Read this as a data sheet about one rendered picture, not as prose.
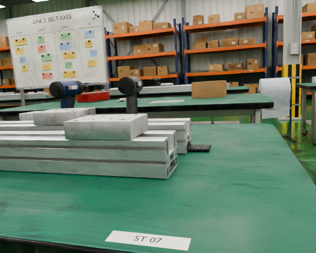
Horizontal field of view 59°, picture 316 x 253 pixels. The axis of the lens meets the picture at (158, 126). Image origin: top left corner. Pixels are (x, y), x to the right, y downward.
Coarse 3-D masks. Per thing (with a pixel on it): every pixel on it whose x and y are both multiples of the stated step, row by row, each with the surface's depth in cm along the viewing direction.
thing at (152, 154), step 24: (0, 144) 69; (24, 144) 66; (48, 144) 64; (72, 144) 62; (96, 144) 61; (120, 144) 59; (144, 144) 57; (168, 144) 58; (0, 168) 70; (24, 168) 68; (48, 168) 66; (72, 168) 64; (96, 168) 62; (120, 168) 60; (144, 168) 58; (168, 168) 59
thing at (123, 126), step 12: (72, 120) 62; (84, 120) 61; (96, 120) 60; (108, 120) 59; (120, 120) 58; (132, 120) 58; (144, 120) 65; (72, 132) 61; (84, 132) 60; (96, 132) 59; (108, 132) 59; (120, 132) 58; (132, 132) 58
